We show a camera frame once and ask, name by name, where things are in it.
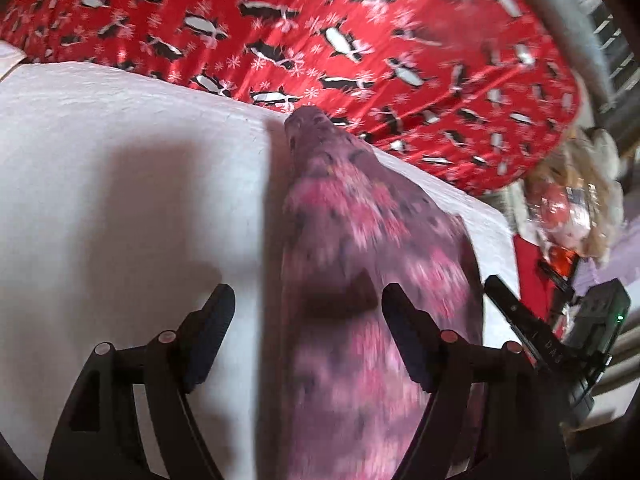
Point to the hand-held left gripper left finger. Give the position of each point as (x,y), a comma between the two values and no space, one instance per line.
(207,340)

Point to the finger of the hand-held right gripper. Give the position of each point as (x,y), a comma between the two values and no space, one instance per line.
(555,275)
(520,320)

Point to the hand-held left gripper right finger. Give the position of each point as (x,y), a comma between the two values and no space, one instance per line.
(407,340)

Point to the purple floral garment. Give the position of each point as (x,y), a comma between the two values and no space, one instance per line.
(370,260)

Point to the red cloth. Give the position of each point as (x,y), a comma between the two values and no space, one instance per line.
(532,275)

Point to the lilac cloth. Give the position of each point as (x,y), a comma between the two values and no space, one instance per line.
(607,265)

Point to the stuffed toy in plastic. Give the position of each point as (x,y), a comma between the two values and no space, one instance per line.
(580,190)

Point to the white textured bed sheet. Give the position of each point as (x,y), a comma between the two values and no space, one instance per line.
(125,160)

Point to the red penguin print blanket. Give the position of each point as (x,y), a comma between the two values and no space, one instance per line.
(350,40)

